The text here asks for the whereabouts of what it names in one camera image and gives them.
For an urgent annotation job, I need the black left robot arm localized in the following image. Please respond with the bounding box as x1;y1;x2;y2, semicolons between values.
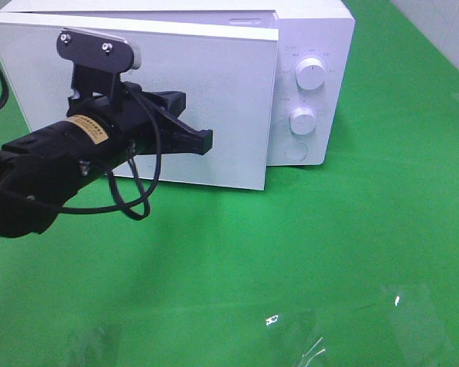
0;83;213;238

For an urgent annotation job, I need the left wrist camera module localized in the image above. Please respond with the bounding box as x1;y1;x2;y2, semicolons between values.
56;28;141;112

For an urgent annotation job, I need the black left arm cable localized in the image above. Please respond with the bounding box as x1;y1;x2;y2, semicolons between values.
57;87;165;221

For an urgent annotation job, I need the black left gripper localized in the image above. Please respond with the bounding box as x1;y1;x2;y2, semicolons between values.
67;83;213;161

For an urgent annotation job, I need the white microwave knob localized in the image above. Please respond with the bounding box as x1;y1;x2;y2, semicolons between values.
289;107;317;135
295;57;326;90

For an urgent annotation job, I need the lower white microwave knob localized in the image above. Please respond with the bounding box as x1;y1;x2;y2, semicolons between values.
289;107;317;135

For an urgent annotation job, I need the white microwave oven body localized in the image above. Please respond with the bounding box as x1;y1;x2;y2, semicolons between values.
0;1;355;166

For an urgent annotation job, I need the round white door-release button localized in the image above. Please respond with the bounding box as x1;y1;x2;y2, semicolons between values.
285;142;308;161

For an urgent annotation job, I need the upper white microwave knob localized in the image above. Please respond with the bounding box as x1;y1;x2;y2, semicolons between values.
295;57;326;90

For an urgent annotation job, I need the white microwave door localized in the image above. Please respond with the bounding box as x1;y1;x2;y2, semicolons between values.
0;11;278;190

